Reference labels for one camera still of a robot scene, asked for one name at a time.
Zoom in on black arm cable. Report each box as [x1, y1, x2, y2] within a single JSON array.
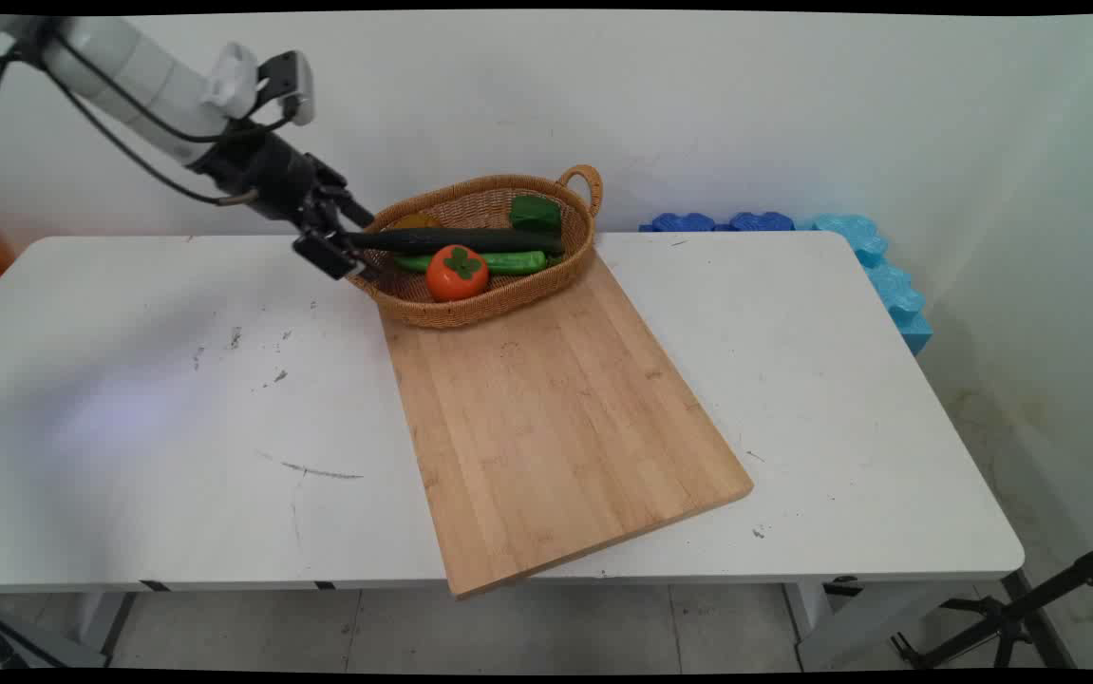
[[0, 27, 298, 207]]

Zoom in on woven wicker basket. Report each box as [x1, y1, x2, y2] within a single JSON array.
[[345, 164, 604, 331]]

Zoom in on white table leg frame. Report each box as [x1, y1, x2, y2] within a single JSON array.
[[782, 578, 989, 672]]

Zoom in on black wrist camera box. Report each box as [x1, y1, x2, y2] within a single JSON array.
[[256, 50, 317, 128]]

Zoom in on wooden cutting board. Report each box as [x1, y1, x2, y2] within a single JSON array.
[[380, 249, 755, 601]]

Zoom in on light blue foam mat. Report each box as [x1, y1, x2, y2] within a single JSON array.
[[796, 214, 934, 356]]

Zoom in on black tripod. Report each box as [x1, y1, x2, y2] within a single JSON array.
[[891, 537, 1093, 671]]

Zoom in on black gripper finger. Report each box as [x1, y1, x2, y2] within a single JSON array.
[[293, 230, 382, 285], [316, 188, 378, 232]]

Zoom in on green bell pepper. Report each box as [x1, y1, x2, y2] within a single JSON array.
[[508, 195, 564, 237]]

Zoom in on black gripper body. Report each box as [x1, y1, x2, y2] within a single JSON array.
[[188, 129, 351, 231]]

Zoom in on orange persimmon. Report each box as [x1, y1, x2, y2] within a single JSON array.
[[425, 244, 491, 304]]

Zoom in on long green chili pepper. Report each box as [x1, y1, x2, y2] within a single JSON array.
[[392, 250, 550, 278]]

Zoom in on dark green cucumber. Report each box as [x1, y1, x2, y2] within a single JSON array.
[[342, 227, 567, 257]]

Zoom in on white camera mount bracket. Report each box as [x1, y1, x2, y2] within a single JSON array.
[[201, 42, 261, 121]]

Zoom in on dark blue foam piece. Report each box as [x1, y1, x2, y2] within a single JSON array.
[[727, 211, 797, 233], [639, 212, 717, 234]]

